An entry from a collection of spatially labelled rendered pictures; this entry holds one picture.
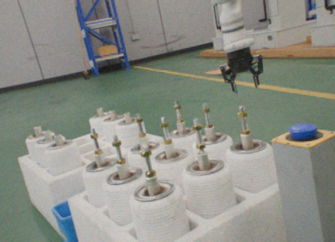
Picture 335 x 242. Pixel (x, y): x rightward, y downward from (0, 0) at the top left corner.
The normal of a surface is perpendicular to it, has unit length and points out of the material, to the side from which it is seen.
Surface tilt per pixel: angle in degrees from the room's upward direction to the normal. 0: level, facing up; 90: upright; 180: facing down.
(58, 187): 90
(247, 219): 90
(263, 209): 90
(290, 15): 90
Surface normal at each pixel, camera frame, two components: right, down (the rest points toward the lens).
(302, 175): -0.81, 0.30
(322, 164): 0.54, 0.10
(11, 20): 0.29, 0.18
